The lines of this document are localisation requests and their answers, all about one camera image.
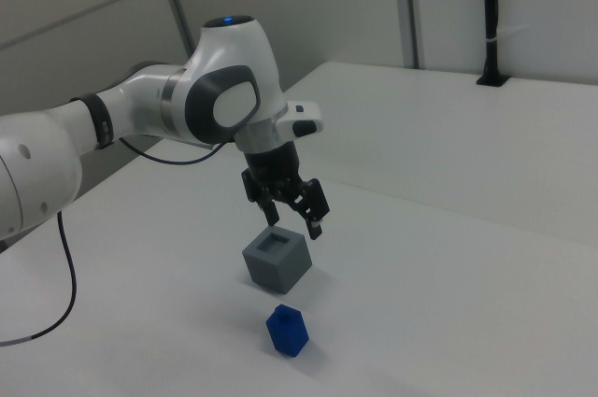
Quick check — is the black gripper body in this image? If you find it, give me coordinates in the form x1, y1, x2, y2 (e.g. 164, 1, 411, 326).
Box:
242, 141, 302, 189

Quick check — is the blue block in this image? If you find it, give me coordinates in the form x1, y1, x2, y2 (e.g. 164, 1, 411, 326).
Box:
264, 303, 312, 360

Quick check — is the grey hollow cuboid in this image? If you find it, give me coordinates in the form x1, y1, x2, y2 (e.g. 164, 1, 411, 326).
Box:
241, 226, 313, 296

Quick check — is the black pole with base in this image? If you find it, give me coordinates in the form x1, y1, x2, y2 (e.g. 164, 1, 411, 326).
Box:
476, 0, 511, 88

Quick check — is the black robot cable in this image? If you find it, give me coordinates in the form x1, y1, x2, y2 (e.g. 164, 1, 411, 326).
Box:
0, 136, 226, 348

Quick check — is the grey upright partition post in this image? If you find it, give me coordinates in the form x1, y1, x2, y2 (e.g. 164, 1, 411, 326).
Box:
391, 0, 420, 70

